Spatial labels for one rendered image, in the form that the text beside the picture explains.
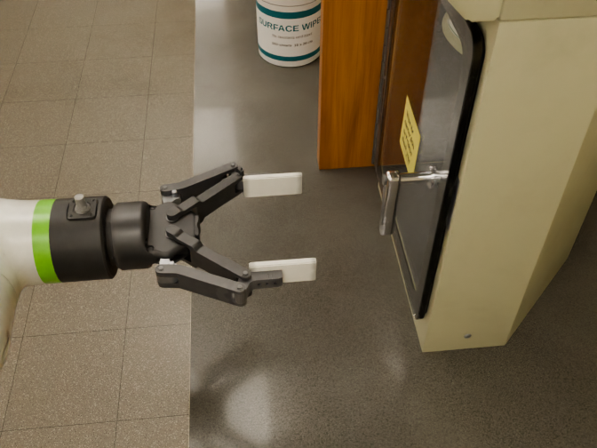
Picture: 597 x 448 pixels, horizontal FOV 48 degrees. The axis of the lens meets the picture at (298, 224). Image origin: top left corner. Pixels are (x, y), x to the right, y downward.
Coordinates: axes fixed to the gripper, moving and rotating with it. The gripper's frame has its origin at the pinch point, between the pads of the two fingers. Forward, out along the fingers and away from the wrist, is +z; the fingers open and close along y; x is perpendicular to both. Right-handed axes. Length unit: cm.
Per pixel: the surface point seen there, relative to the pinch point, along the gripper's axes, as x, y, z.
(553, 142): -14.3, -5.7, 23.4
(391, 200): -3.7, -1.0, 10.0
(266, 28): 12, 65, 1
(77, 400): 114, 49, -56
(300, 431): 20.1, -14.7, -1.1
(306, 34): 13, 63, 8
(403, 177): -6.6, -0.6, 11.1
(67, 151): 114, 159, -73
